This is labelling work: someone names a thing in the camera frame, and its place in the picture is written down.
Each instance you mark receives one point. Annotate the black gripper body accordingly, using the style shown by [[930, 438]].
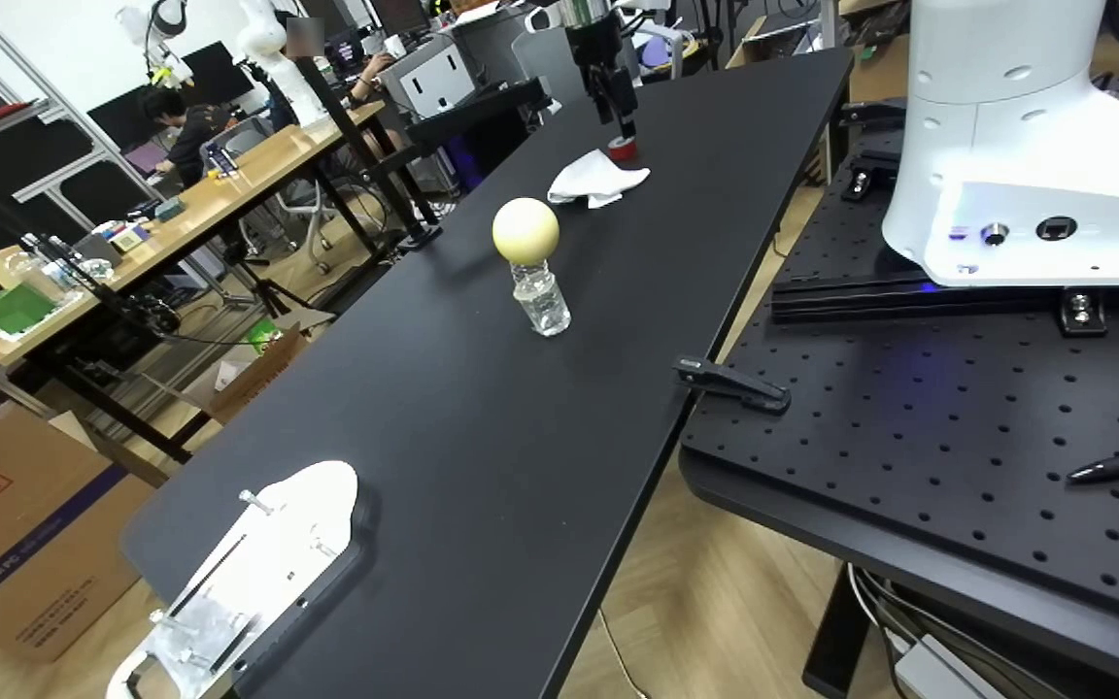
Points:
[[605, 63]]

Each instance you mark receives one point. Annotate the white cloth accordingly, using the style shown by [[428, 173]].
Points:
[[592, 180]]

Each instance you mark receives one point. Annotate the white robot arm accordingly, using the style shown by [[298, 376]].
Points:
[[1011, 143]]

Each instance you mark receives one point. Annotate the black clamped pole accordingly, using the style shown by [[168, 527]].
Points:
[[359, 136]]

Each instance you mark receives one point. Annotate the grey office chair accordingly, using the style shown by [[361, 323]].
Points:
[[540, 54]]

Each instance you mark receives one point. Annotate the black side cart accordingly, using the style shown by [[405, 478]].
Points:
[[484, 131]]

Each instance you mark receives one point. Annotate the yellow ball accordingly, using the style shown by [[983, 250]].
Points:
[[524, 230]]

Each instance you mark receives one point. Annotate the white slotted cabinet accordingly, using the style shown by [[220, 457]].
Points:
[[428, 79]]

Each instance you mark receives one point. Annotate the clear glass cup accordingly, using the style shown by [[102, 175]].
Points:
[[540, 305]]

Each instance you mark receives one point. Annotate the black monitor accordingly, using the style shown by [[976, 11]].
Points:
[[220, 73]]

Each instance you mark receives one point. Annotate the long wooden desk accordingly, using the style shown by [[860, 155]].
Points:
[[215, 196]]

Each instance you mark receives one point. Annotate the seated person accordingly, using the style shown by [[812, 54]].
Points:
[[190, 131]]

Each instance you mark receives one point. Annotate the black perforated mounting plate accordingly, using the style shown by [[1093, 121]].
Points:
[[962, 441]]

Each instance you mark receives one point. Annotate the green tray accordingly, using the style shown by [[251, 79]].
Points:
[[18, 307]]

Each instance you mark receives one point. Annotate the cardboard box with red logo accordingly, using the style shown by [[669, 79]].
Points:
[[18, 547]]

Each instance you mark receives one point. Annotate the black aluminium rail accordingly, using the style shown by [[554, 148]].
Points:
[[923, 297]]

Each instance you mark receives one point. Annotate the metal frame shelving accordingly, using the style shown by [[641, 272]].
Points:
[[27, 158]]

